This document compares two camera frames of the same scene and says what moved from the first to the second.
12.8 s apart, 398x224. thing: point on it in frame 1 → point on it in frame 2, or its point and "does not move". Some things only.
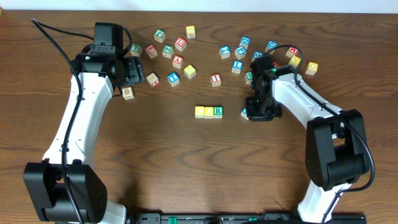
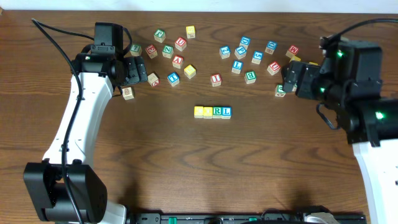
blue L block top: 244,114 → 226,112
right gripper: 259,109 → 294,76
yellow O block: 208,112 does not move
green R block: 217,112 does not move
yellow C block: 199,111 does not move
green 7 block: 135,50 does not move
